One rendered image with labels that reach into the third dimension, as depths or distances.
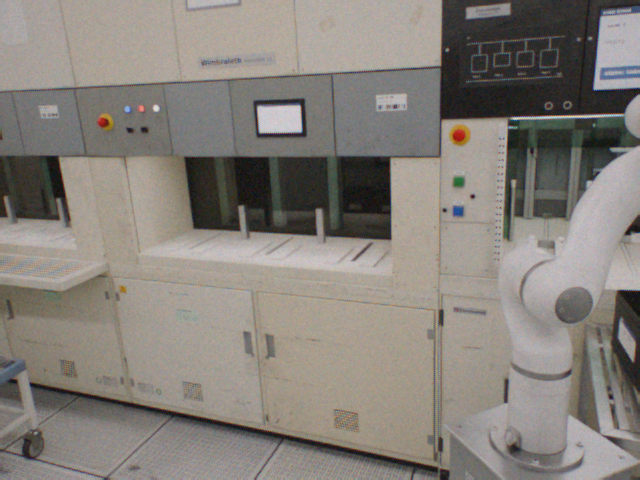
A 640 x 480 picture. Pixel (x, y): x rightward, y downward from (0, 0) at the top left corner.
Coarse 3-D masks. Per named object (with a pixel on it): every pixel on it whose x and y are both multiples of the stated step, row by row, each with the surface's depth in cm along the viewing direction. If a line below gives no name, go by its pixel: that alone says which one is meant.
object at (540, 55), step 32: (480, 32) 163; (512, 32) 159; (544, 32) 156; (480, 64) 165; (512, 64) 162; (544, 64) 159; (544, 160) 250; (576, 160) 239; (608, 160) 240; (544, 192) 252; (576, 192) 243
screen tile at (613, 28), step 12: (612, 24) 150; (624, 24) 149; (636, 24) 148; (612, 36) 151; (624, 36) 150; (612, 48) 152; (624, 48) 151; (636, 48) 150; (612, 60) 152; (624, 60) 151
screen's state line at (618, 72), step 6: (618, 66) 152; (624, 66) 152; (630, 66) 151; (636, 66) 151; (600, 72) 154; (606, 72) 154; (612, 72) 153; (618, 72) 153; (624, 72) 152; (630, 72) 152; (636, 72) 151; (600, 78) 155; (606, 78) 154; (612, 78) 154; (618, 78) 153; (624, 78) 153; (630, 78) 152
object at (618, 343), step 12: (624, 300) 146; (636, 300) 153; (624, 312) 145; (636, 312) 153; (624, 324) 145; (636, 324) 136; (612, 336) 156; (624, 336) 145; (636, 336) 136; (624, 348) 145; (636, 348) 136; (624, 360) 145; (636, 360) 135; (636, 372) 135; (636, 384) 135
